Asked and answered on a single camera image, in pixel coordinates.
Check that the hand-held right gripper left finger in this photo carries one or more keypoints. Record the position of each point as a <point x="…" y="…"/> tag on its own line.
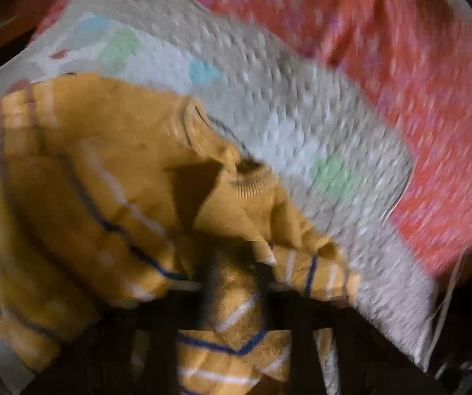
<point x="208" y="284"/>

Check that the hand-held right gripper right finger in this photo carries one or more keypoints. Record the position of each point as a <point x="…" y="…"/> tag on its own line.
<point x="264" y="286"/>

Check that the yellow striped sweater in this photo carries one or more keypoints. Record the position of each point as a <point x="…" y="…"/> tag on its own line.
<point x="96" y="181"/>

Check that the white quilted mat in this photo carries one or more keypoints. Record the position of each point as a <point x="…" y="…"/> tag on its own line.
<point x="281" y="131"/>

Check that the red floral bedsheet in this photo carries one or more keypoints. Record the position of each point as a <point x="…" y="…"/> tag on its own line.
<point x="425" y="90"/>

